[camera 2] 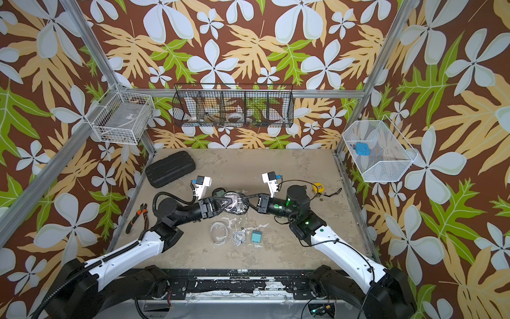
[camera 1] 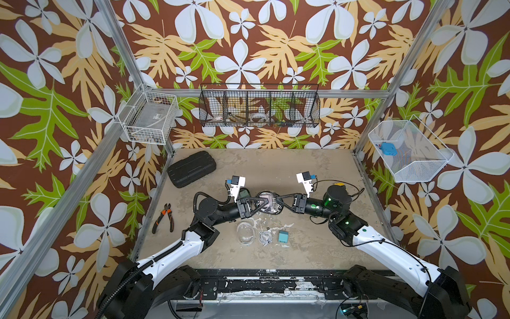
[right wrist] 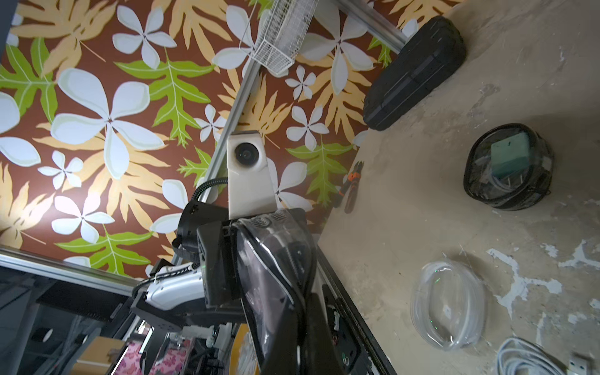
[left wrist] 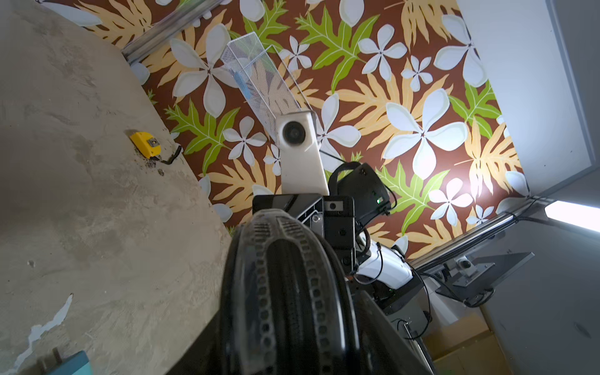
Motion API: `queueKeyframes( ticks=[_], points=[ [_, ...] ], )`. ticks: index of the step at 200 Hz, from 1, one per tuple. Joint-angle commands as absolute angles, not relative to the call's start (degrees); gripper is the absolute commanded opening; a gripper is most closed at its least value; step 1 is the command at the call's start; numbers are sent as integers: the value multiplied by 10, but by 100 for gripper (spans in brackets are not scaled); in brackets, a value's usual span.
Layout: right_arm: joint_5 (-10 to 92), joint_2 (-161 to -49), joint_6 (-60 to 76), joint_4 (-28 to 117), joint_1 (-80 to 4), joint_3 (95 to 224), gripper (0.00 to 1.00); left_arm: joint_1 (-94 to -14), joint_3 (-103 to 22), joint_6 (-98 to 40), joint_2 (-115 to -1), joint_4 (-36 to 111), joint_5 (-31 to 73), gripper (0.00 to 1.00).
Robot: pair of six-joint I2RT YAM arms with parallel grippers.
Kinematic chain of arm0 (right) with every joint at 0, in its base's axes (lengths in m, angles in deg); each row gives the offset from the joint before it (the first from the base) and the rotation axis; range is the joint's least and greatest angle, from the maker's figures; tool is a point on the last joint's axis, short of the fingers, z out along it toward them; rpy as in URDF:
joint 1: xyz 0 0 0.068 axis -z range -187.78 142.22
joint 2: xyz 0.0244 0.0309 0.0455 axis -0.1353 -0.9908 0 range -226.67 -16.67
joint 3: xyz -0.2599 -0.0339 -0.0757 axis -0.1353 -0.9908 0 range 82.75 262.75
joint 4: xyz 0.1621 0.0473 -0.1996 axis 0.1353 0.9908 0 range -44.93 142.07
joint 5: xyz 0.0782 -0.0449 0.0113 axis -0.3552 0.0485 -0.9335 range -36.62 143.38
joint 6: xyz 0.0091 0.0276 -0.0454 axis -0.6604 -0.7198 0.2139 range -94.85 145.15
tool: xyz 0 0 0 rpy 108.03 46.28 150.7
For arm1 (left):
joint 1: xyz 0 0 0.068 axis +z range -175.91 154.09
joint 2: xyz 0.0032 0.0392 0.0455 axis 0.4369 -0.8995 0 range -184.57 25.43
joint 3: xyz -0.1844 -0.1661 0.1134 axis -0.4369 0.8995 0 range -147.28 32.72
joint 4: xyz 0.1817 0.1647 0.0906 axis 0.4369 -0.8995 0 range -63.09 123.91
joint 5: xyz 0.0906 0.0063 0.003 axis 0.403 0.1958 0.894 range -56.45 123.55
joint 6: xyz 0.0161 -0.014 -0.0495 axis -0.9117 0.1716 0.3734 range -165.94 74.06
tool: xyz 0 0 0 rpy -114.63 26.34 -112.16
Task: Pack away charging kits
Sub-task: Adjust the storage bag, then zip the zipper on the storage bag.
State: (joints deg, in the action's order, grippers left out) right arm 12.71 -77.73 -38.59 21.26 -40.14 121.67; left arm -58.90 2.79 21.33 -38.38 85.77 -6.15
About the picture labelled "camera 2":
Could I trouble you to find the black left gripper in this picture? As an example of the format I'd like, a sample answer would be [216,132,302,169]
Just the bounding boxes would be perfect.
[173,197,231,229]

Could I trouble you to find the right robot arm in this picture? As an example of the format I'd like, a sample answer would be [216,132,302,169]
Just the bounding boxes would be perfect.
[252,185,418,318]

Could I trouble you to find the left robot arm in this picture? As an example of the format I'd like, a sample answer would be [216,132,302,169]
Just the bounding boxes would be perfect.
[31,192,237,318]

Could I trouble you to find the teal charger plug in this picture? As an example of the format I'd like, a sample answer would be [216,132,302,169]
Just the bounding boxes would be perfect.
[251,231,262,243]

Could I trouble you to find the black ribbed hard case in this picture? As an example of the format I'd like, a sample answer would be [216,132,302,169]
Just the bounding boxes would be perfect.
[146,151,196,188]

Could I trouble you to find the yellow tape measure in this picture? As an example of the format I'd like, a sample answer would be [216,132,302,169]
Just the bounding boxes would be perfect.
[313,182,325,194]

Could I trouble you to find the blue object in basket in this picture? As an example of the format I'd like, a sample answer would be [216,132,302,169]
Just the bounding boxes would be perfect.
[354,143,371,156]

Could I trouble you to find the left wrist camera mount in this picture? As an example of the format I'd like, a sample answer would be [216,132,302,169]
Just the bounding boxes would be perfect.
[191,175,212,200]

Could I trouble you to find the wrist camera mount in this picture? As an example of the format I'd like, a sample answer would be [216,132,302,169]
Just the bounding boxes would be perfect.
[191,175,212,200]
[262,171,283,198]

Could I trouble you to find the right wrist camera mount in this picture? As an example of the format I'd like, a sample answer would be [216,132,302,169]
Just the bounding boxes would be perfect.
[262,171,283,198]

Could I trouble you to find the small white coiled cable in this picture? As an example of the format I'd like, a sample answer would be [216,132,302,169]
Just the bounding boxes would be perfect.
[230,226,247,246]

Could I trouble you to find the orange handled pliers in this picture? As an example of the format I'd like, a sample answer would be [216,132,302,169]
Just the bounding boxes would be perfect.
[126,203,150,234]

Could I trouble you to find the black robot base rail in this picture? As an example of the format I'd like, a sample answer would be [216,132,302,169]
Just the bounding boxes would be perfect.
[133,268,359,302]

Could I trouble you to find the black wire basket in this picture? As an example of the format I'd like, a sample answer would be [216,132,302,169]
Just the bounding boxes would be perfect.
[171,83,295,128]

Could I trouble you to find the white wire basket left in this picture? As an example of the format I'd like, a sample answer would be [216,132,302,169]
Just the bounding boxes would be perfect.
[87,85,155,145]

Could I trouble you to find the white wire basket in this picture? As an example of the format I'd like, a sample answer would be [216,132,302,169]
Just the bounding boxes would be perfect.
[342,116,418,183]
[87,85,155,145]

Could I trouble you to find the white wire basket right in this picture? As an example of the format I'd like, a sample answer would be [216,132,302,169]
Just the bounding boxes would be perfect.
[342,116,418,183]

